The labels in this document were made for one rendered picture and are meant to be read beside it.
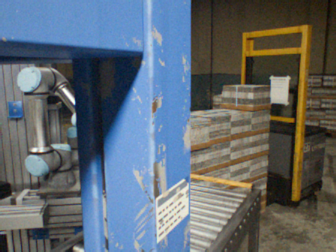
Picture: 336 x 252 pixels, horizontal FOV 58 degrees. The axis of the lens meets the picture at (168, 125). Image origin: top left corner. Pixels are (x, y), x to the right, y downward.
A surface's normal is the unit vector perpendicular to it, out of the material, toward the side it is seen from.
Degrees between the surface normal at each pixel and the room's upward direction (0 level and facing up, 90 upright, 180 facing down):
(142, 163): 90
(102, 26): 90
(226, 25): 90
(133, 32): 90
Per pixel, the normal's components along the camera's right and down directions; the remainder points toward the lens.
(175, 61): 0.88, 0.07
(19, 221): 0.12, 0.18
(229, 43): -0.48, 0.16
